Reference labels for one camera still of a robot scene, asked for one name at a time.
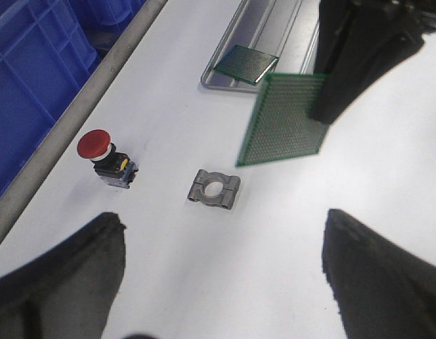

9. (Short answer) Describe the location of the silver metal tray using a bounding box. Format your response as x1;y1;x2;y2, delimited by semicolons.
200;1;320;93

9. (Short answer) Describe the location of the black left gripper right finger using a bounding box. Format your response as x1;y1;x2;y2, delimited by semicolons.
322;209;436;338

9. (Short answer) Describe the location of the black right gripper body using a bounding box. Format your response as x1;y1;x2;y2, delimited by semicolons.
311;1;436;124

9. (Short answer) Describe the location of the grey metal pipe clamp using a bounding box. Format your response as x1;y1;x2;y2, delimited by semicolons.
187;169;241;210

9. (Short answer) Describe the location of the red emergency stop button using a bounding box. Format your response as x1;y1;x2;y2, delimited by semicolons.
77;129;138;189

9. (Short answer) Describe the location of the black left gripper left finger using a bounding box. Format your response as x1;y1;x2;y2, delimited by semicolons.
0;213;126;338

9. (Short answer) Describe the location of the green perforated circuit board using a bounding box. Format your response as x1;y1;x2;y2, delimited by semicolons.
213;44;279;85

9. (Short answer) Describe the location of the blue crate centre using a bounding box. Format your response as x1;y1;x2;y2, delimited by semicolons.
0;1;143;198

